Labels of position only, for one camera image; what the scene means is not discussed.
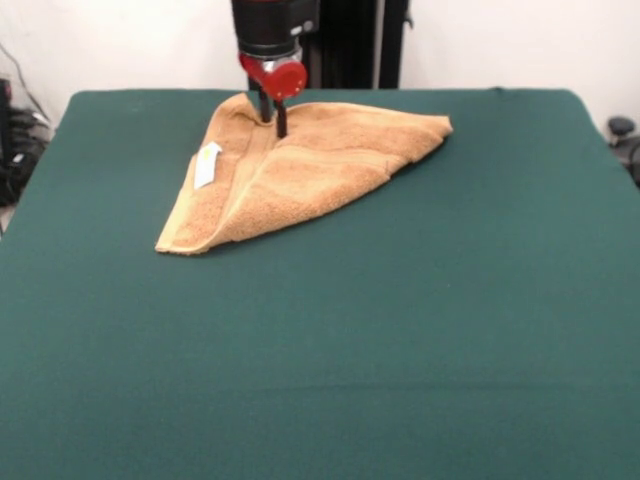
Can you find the grey pedestal foot with caster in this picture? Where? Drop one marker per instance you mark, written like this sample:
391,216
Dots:
620,126

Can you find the tan terry towel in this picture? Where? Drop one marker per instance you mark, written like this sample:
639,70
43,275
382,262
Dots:
310,175

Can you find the black stand behind table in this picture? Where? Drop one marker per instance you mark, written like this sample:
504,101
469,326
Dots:
360,45

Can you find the dark green table cloth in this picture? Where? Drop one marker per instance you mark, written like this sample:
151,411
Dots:
300,350

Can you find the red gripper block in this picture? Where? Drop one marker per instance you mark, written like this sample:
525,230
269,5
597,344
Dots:
282,80

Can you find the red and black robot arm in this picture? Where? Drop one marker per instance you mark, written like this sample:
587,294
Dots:
270,25

